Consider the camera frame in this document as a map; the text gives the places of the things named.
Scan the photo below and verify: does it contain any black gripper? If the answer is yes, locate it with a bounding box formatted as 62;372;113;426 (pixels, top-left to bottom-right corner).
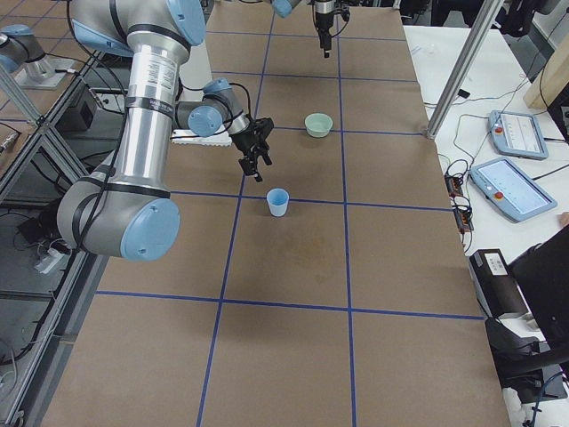
315;12;333;58
230;125;272;182

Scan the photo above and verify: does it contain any light blue plastic cup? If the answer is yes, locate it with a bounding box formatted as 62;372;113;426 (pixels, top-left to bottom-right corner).
266;188;289;217

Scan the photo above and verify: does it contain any green ceramic bowl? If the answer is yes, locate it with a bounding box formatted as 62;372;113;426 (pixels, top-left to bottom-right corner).
304;113;333;138

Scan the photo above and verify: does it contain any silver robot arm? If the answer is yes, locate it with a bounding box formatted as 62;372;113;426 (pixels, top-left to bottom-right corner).
267;0;336;59
57;1;274;261

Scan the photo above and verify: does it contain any brown paper table cover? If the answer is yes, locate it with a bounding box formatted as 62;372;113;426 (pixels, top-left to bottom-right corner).
43;3;509;426

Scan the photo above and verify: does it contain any orange black adapter board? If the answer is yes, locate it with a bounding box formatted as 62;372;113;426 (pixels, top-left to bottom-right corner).
445;174;464;197

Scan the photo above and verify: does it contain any far teach pendant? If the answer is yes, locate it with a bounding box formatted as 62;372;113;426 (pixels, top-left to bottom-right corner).
488;110;549;160

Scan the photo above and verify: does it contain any teach pendant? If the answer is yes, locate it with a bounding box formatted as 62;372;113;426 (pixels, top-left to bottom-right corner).
488;110;549;160
469;157;557;222

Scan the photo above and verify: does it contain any near teach pendant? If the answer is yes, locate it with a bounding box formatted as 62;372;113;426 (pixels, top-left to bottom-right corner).
469;157;557;222

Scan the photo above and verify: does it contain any black label printer box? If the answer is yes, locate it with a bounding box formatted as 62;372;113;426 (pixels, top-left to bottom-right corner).
469;249;528;319

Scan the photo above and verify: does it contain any aluminium frame post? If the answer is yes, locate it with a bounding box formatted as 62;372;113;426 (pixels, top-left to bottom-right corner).
425;0;503;140

